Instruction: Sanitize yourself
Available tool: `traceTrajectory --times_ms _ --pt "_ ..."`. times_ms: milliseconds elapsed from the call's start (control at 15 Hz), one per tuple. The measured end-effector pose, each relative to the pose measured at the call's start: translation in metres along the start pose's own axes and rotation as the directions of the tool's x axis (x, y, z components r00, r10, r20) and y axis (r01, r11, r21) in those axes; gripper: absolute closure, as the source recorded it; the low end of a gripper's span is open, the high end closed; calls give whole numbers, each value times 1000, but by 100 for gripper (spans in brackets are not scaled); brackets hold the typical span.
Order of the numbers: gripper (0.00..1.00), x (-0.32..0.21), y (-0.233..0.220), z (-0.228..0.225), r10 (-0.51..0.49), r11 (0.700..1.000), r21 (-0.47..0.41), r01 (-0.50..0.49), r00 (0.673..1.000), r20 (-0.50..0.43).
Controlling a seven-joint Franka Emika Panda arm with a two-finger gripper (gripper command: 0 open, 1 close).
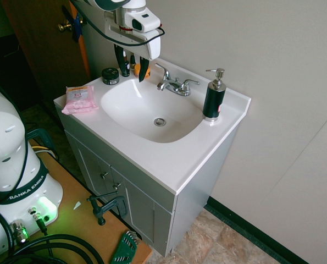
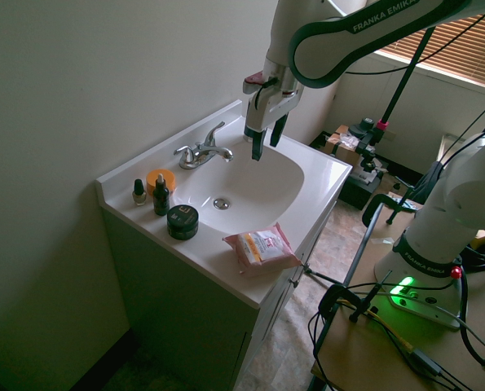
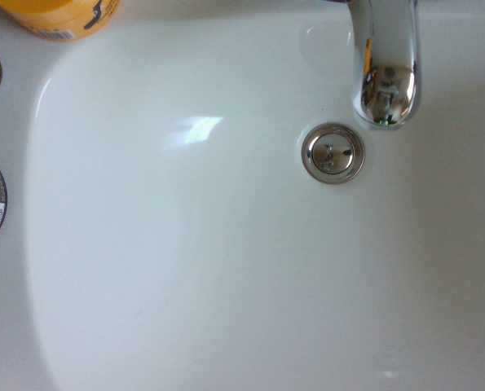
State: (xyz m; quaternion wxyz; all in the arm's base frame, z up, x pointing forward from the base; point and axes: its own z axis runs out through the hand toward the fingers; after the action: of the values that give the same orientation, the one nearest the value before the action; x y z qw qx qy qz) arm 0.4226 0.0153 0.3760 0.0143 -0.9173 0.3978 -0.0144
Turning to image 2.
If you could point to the black C-clamp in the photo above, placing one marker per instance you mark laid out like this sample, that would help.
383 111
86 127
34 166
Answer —
382 207
342 301

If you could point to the white Franka Panda arm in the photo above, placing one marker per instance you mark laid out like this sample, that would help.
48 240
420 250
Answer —
437 228

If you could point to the wooden robot mounting board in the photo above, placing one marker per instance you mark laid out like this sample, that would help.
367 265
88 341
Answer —
397 346

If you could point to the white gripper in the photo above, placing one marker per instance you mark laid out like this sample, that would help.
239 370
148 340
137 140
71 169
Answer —
266 108

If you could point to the brown cardboard box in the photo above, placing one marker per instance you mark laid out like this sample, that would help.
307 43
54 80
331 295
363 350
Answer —
344 146

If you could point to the black tripod head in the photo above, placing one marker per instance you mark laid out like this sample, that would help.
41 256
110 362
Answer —
368 140

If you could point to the black camera stand pole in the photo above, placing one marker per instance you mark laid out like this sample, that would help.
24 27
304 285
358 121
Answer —
405 75

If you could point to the white sink vanity cabinet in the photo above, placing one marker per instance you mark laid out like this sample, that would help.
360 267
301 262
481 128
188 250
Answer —
226 228

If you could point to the pink wet wipes pack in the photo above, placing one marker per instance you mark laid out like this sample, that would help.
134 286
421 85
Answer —
262 249

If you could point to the small nail polish bottle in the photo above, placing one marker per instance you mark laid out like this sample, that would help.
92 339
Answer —
139 193

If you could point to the chrome sink drain stopper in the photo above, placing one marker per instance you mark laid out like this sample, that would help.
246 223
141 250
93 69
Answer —
221 203

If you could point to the wooden window blinds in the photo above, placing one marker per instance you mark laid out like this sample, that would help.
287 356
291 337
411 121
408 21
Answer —
450 45

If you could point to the black equipment case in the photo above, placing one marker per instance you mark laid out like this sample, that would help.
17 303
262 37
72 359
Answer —
358 185

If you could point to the orange lidded round jar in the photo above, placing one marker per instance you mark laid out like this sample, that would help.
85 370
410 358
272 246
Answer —
165 179

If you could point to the wrist camera with red mount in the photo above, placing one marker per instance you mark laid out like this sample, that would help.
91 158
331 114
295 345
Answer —
253 83

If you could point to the black round cream jar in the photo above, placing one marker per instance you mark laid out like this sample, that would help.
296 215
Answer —
182 222

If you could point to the dark green dropper bottle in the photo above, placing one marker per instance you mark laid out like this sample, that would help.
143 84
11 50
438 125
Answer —
161 196

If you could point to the red emergency stop button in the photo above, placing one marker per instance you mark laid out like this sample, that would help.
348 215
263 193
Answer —
455 272

